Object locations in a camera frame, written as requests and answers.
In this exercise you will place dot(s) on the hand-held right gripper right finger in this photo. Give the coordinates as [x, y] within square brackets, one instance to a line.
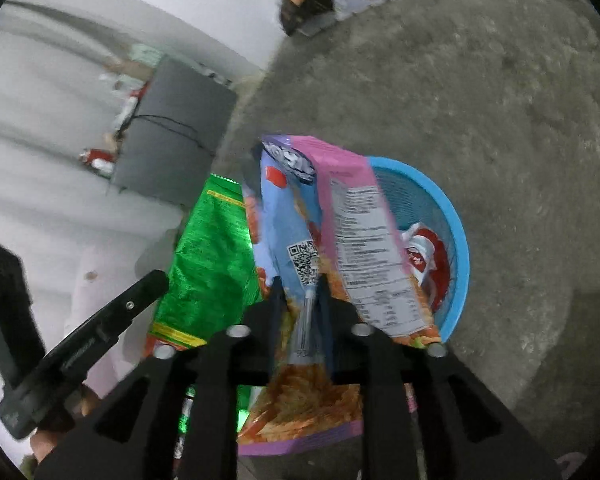
[327, 320]

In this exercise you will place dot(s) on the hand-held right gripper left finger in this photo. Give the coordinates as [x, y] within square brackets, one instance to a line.
[275, 320]

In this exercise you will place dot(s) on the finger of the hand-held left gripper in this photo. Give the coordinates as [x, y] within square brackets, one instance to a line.
[105, 320]

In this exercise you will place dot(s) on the blue and orange snack bag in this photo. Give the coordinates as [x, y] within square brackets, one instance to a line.
[360, 240]

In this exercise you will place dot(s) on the green snack bag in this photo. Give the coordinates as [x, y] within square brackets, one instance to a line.
[210, 260]

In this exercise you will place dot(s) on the red packet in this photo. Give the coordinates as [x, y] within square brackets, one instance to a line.
[432, 265]

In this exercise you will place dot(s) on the blue plastic basket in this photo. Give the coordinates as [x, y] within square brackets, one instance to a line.
[415, 195]

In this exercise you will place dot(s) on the person's left hand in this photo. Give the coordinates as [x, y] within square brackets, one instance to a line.
[45, 442]

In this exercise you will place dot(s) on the red bottle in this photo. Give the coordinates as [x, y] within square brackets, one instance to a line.
[97, 160]

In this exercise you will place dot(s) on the white curtain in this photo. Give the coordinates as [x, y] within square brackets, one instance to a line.
[30, 110]

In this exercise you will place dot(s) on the grey cabinet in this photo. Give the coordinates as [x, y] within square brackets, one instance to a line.
[175, 105]

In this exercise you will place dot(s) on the row of small bottles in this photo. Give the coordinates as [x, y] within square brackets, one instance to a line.
[130, 95]

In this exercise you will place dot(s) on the black snack bag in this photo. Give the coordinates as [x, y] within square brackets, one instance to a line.
[305, 5]

